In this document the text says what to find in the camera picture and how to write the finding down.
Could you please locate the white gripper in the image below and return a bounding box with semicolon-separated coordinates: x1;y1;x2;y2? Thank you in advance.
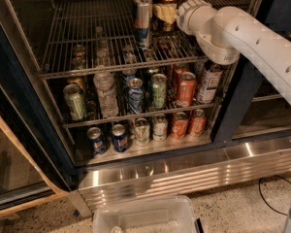
153;0;216;36

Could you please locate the orange brown tall can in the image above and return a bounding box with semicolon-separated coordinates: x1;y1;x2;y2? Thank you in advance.
153;0;178;32

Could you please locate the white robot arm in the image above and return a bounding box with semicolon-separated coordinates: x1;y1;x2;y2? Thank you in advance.
175;0;291;106

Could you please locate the silver blue energy drink can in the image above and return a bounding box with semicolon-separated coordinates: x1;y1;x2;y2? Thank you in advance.
133;0;152;50

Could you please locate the green patterned can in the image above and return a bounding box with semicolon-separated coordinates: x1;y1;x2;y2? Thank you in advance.
151;74;167;109

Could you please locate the orange soda can middle shelf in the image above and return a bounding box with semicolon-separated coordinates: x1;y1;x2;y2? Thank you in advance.
176;72;196;108

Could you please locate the blue white striped can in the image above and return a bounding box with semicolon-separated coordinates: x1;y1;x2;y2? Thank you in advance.
127;78;145;114

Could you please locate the orange can bottom left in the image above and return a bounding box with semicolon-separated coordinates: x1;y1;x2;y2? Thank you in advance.
171;112;188;140

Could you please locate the white can bottom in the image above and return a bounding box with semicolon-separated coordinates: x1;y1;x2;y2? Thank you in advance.
152;114;168;141

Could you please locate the gold can back left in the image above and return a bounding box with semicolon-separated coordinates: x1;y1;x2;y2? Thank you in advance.
67;76;87;92

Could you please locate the orange can bottom right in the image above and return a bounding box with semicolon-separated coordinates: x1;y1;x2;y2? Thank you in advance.
188;109;207;136

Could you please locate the silver green can bottom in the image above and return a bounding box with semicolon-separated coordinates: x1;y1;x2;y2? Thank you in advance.
134;117;149;146

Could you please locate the green can left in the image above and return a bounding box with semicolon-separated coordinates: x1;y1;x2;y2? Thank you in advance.
63;83;86;121

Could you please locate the blue pepsi can right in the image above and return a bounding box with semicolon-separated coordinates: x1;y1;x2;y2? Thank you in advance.
112;124;128;152

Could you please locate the blue pepsi can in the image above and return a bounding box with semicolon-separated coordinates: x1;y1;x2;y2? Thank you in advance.
87;127;106;155
112;124;128;152

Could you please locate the blue pepsi can left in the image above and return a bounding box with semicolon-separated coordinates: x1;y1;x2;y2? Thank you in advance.
87;127;106;155

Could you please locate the steel fridge base grille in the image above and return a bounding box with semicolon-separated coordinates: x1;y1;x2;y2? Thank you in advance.
79;136;291;211

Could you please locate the glass fridge door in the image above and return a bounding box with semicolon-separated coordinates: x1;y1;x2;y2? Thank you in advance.
0;77;68;218

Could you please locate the white label bottle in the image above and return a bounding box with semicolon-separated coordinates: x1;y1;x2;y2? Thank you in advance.
197;60;222;104

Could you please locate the clear water bottle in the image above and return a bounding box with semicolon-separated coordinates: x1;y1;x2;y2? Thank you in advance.
93;72;118;117

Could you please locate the clear plastic bin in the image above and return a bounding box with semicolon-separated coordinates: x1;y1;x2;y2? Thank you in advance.
92;196;197;233

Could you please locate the top wire shelf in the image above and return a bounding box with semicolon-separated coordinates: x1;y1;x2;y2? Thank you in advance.
38;0;258;80

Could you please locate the right compartment wire shelf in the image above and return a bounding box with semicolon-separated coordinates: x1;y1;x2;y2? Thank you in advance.
253;81;281;102

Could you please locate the middle wire shelf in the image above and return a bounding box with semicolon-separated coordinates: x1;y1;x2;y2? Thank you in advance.
61;95;223;129

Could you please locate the black floor cable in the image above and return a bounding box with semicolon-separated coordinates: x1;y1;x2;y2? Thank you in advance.
257;170;291;216

